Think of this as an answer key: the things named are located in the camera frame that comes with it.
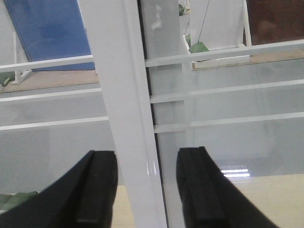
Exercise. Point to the white framed sliding glass door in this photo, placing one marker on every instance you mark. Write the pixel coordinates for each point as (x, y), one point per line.
(143, 95)

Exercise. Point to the brown panel behind glass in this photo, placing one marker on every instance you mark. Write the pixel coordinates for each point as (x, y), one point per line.
(273, 21)

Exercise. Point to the light wooden floor platform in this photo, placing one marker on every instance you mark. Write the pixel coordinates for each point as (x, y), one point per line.
(263, 202)

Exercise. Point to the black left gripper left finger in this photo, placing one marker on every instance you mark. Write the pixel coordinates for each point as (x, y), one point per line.
(82, 198)

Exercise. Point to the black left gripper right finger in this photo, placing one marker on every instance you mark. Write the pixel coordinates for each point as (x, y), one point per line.
(196, 175)

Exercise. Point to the green sandbag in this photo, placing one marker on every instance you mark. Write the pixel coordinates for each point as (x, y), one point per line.
(198, 47)

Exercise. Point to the blue panel behind glass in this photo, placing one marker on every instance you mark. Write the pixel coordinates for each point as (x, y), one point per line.
(49, 29)

